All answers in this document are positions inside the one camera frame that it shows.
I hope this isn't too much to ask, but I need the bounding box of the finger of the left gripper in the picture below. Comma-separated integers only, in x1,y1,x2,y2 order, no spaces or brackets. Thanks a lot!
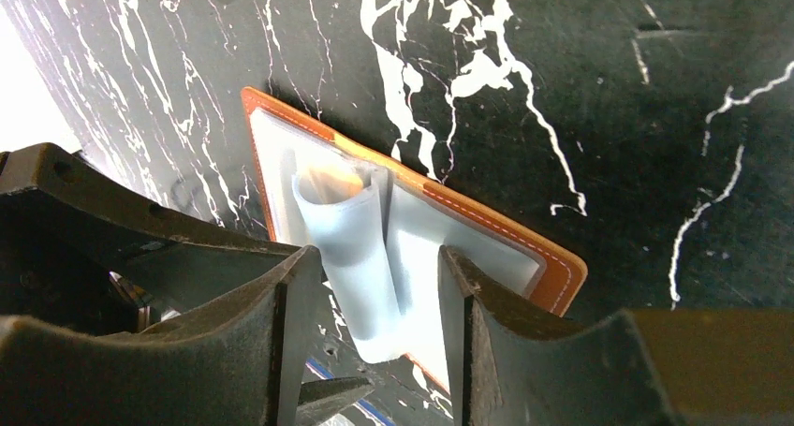
1,142,295,335
297,377,375,426

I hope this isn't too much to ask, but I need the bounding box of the brown leather card holder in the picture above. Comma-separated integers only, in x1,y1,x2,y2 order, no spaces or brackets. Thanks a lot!
242,88,588,387

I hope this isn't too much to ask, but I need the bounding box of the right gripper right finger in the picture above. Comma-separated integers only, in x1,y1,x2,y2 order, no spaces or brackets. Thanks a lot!
438,246,793,425

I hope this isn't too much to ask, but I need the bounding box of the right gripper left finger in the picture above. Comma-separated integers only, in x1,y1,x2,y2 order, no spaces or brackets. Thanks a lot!
1,246,322,425

